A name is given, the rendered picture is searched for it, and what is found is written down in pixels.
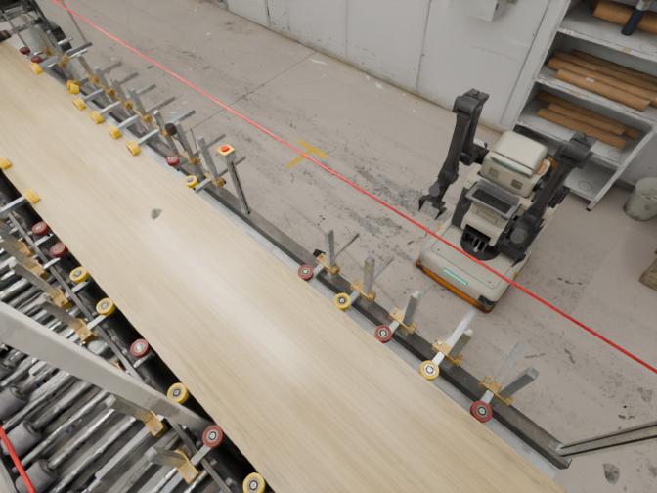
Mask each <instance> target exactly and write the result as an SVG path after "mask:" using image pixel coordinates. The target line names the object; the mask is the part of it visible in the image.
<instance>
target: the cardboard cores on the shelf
mask: <svg viewBox="0 0 657 493"><path fill-rule="evenodd" d="M590 9H593V10H595V11H594V13H593V15H592V16H593V17H597V18H600V19H604V20H607V21H610V22H615V23H619V24H622V25H625V24H626V23H627V21H628V19H629V18H630V16H631V14H632V12H633V11H634V9H635V6H631V5H628V4H624V3H620V2H616V1H612V0H593V2H592V4H591V7H590ZM636 29H639V30H643V31H646V32H649V33H653V34H656V35H657V12H654V11H650V10H647V11H646V13H645V14H644V16H643V17H642V19H641V21H640V22H639V24H638V26H637V27H636ZM547 67H549V68H552V69H554V70H557V74H556V76H555V78H556V79H559V80H562V81H564V82H567V83H569V84H572V85H575V86H577V87H580V88H582V89H585V90H587V91H590V92H593V93H594V94H597V95H599V96H602V97H605V98H607V99H610V100H612V101H615V102H618V103H620V104H623V105H625V106H628V107H631V108H633V109H636V110H638V111H641V112H643V111H644V110H645V109H646V107H647V106H648V105H649V106H651V107H654V108H657V77H655V76H652V75H649V74H646V73H643V72H640V71H637V70H635V69H632V68H629V67H624V66H621V65H618V64H615V63H612V62H609V61H606V60H603V59H601V58H599V57H596V56H593V55H590V54H587V53H584V52H581V51H578V50H575V49H573V50H572V51H571V53H570V54H566V53H564V52H561V51H557V52H556V54H555V55H554V56H552V57H551V58H550V59H549V61H548V63H547ZM537 99H539V100H542V101H544V102H547V103H549V104H550V105H549V107H548V108H547V109H546V108H544V107H541V108H540V109H539V111H538V113H537V116H539V117H541V118H544V119H546V120H549V121H551V122H554V123H556V124H559V125H561V126H564V127H567V128H569V129H572V130H574V131H580V132H583V133H585V134H587V136H589V135H590V136H592V137H594V138H597V139H598V141H601V142H604V143H606V144H609V145H611V146H614V147H616V148H619V149H621V150H622V149H623V147H624V146H625V145H626V143H627V142H628V139H626V138H623V137H620V136H621V134H623V135H626V136H628V137H631V138H633V139H635V138H636V137H637V136H638V134H639V133H640V132H641V130H638V129H636V128H633V127H631V126H629V125H627V124H624V123H622V122H619V121H617V120H615V119H612V118H610V117H607V116H605V115H602V114H600V113H597V112H593V111H591V110H589V109H586V108H584V107H581V106H579V105H576V104H574V103H571V102H569V101H566V100H564V99H561V98H559V97H557V96H554V95H552V94H550V93H548V92H545V91H543V90H541V91H540V92H539V94H538V96H537Z"/></svg>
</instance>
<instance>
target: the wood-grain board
mask: <svg viewBox="0 0 657 493"><path fill-rule="evenodd" d="M31 64H33V62H32V61H31V60H30V59H29V58H27V57H26V56H25V55H24V54H22V53H21V52H20V51H19V50H17V49H16V48H15V47H14V46H12V45H11V44H10V45H8V46H5V47H3V48H1V49H0V156H1V155H2V156H3V157H4V158H5V159H7V160H8V161H9V163H10V164H11V165H12V166H10V167H8V168H6V169H2V168H1V167H0V169H1V170H2V171H3V173H4V174H5V175H6V176H7V177H8V178H9V180H10V181H11V182H12V183H13V184H14V185H15V187H16V188H17V189H18V190H19V191H20V193H21V194H22V193H23V192H25V191H26V190H28V189H30V188H31V189H33V190H34V191H35V192H36V193H37V194H38V196H39V197H40V198H41V200H40V201H38V202H35V203H31V202H30V201H28V202H29V203H30V204H31V206H32V207H33V208H34V209H35V210H36V211H37V213H38V214H39V215H40V216H41V217H42V219H43V220H44V221H45V222H46V223H47V224H48V226H49V227H50V228H51V229H52V230H53V231H54V233H55V234H56V235H57V236H58V237H59V238H60V240H61V241H62V242H63V243H64V244H65V246H66V247H67V248H68V249H69V250H70V252H71V253H72V254H73V255H74V256H75V257H76V259H77V260H78V261H79V262H80V263H81V264H82V266H83V267H84V268H85V269H86V270H87V272H88V273H89V274H90V275H91V276H92V277H93V279H94V280H95V281H96V282H97V283H98V284H99V286H100V287H101V288H102V289H103V290H104V291H105V293H106V294H107V295H108V296H109V298H110V299H111V300H112V301H113V302H114V303H115V305H116V306H117V307H118V308H119V309H120V310H121V312H122V313H123V314H124V315H125V316H126V317H127V319H128V320H129V321H130V322H131V323H132V325H133V326H134V327H135V328H136V329H137V330H138V332H139V333H140V334H141V335H142V336H143V337H144V339H145V340H146V341H147V342H148V343H149V345H150V346H151V347H152V348H153V349H154V351H155V352H156V353H157V354H158V355H159V356H160V358H161V359H162V360H163V361H164V362H165V363H166V365H167V366H168V367H169V368H170V369H171V371H172V372H173V373H174V374H175V375H176V376H177V378H178V379H179V380H180V381H181V382H182V383H183V385H184V386H185V387H186V388H187V389H188V390H189V392H190V393H191V394H192V395H193V396H194V398H195V399H196V400H197V401H198V402H199V404H200V405H201V406H202V407H203V408H204V409H205V411H206V412H207V413H208V414H209V415H210V416H211V418H212V419H213V420H214V421H215V422H216V424H217V425H219V426H220V427H221V428H222V430H223V431H224V432H225V433H226V434H227V435H228V437H229V438H230V439H231V440H232V441H233V442H234V444H235V445H236V446H237V447H238V448H239V450H240V451H241V452H242V453H243V454H244V456H245V457H246V458H247V459H248V460H249V461H250V463H251V464H252V465H253V466H254V467H255V468H256V470H257V471H258V472H259V473H260V474H261V476H262V477H263V478H264V479H265V480H266V481H267V483H268V484H269V485H270V486H271V487H272V488H273V490H274V491H275V492H276V493H568V492H566V491H565V490H564V489H563V488H561V487H560V486H559V485H558V484H556V483H555V482H554V481H553V480H551V479H550V478H549V477H548V476H546V475H545V474H544V473H543V472H541V471H540V470H539V469H537V468H536V467H535V466H534V465H533V464H531V463H530V462H529V461H528V460H526V459H525V458H524V457H523V456H521V455H520V454H519V453H518V452H516V451H515V450H514V449H513V448H511V447H510V446H509V445H508V444H506V443H505V442H504V441H503V440H501V439H500V438H499V437H498V436H496V435H495V434H494V433H493V432H491V431H490V430H489V429H488V428H487V427H485V426H484V425H483V424H481V423H480V422H479V421H478V420H476V419H475V418H474V417H473V416H471V415H470V414H469V413H468V412H466V411H465V410H464V409H463V408H462V407H461V406H460V405H459V404H457V403H456V402H455V401H454V400H452V399H451V398H450V397H449V396H447V395H446V394H445V393H444V392H443V391H441V390H440V389H439V388H438V387H436V386H435V385H434V384H433V383H431V382H430V381H429V380H427V379H426V378H425V377H424V376H422V375H421V374H420V373H419V372H417V371H416V370H415V369H414V368H412V367H411V366H410V365H409V364H407V363H406V362H405V361H404V360H402V359H401V358H400V357H399V356H398V355H396V354H395V353H394V352H393V351H391V350H390V349H389V348H388V347H386V346H385V345H384V344H383V343H381V342H380V341H379V340H378V339H376V338H375V337H374V336H372V335H371V334H370V333H369V332H367V331H366V330H365V329H364V328H362V327H361V326H360V325H359V324H357V323H356V322H355V321H354V320H353V319H351V318H350V317H349V316H348V315H346V314H345V313H344V312H343V311H341V310H340V309H339V308H338V307H336V306H335V305H334V304H333V303H331V302H330V301H329V300H328V299H326V298H325V297H324V296H323V295H321V294H320V293H319V292H318V291H316V290H315V289H314V288H312V287H311V286H310V285H309V284H308V283H306V282H305V281H304V280H303V279H301V278H300V277H299V276H298V275H296V274H295V273H294V272H293V271H291V270H290V269H289V268H288V267H286V266H285V265H284V264H283V263H281V262H280V261H279V259H277V258H276V257H275V256H274V255H272V254H271V253H270V252H269V251H267V250H266V249H265V248H264V247H262V246H261V245H260V244H258V243H257V242H255V241H254V240H253V239H252V238H251V237H250V236H249V235H247V234H246V233H245V232H244V231H242V230H241V229H240V228H239V227H237V226H236V225H235V224H234V223H232V222H231V221H230V220H229V219H227V218H226V217H225V216H224V215H222V214H221V213H220V212H219V211H217V210H216V209H215V208H214V207H213V206H211V205H210V204H209V203H208V202H206V201H205V200H204V199H202V198H201V197H200V196H199V195H197V194H196V193H195V192H194V191H192V190H191V189H190V188H189V187H187V186H186V185H185V184H184V183H182V182H181V181H180V180H179V179H177V178H176V177H175V176H174V175H172V174H171V173H170V172H169V171H168V170H166V169H165V168H164V167H163V166H161V165H160V164H159V163H158V162H156V161H155V160H154V159H153V158H151V157H150V156H149V155H147V154H146V153H145V152H144V151H142V150H141V151H140V152H138V153H137V154H135V155H132V154H131V153H130V152H129V151H128V149H127V148H126V146H125V144H127V143H129V142H131V141H130V140H129V139H127V138H126V137H125V136H124V135H123V134H121V136H119V137H117V138H116V139H113V138H112V137H111V136H110V134H109V133H108V131H107V128H108V127H110V126H111V125H110V124H109V123H108V122H106V121H105V120H104V119H103V121H102V122H100V123H98V124H96V123H94V121H93V120H92V119H91V118H90V116H89V114H88V113H90V112H93V111H92V110H91V109H90V108H89V107H87V106H86V108H85V109H83V110H81V111H80V110H79V109H78V108H77V107H76V106H75V105H74V104H73V102H72V100H74V99H76V97H75V96H74V95H73V94H70V93H68V92H67V91H66V89H65V88H64V86H62V85H61V84H60V83H59V82H57V81H56V80H55V79H54V78H52V77H51V76H50V75H49V74H47V73H46V72H45V71H44V70H43V72H41V73H39V74H37V75H36V74H35V73H34V72H33V71H32V70H31V68H30V67H29V65H31ZM154 208H156V209H160V208H161V209H162V210H163V211H162V213H160V215H159V217H157V219H156V220H153V219H152V218H151V216H152V215H151V211H152V210H153V209H154Z"/></svg>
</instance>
